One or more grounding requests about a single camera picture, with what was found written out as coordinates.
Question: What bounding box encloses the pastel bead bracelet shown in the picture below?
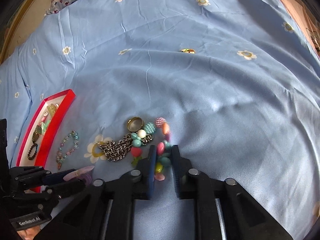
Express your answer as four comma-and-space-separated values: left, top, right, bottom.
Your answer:
55, 130, 80, 170

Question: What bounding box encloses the purple hair tie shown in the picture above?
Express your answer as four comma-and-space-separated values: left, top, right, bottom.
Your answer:
62, 165, 95, 186

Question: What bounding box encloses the black bead bracelet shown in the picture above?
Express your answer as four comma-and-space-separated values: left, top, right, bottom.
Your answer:
26, 142, 39, 161

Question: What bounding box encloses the dark metal chain bracelet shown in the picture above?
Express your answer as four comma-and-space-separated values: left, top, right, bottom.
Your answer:
97, 133, 153, 162

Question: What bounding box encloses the yellow claw hair clip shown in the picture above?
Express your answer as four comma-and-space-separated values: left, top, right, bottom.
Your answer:
47, 103, 59, 117

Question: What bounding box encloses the colourful chunky bead bracelet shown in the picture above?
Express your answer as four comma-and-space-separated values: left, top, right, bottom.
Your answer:
130, 116, 173, 182

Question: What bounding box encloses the pink cartoon hair clip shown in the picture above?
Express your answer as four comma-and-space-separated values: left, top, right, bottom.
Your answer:
40, 112, 50, 124

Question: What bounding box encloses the left hand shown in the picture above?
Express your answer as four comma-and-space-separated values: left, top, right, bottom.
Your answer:
17, 225, 41, 240

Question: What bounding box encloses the red shallow box tray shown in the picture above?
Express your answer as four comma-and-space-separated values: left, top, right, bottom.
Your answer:
16, 88, 76, 194

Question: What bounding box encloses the blue flowered bed sheet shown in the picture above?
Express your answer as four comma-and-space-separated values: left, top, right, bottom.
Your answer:
1, 0, 319, 239

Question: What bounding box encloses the pink blanket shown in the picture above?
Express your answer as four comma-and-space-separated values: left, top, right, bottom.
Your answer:
280, 0, 319, 56

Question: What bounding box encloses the gold ring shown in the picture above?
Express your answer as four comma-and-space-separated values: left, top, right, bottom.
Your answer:
126, 115, 145, 133

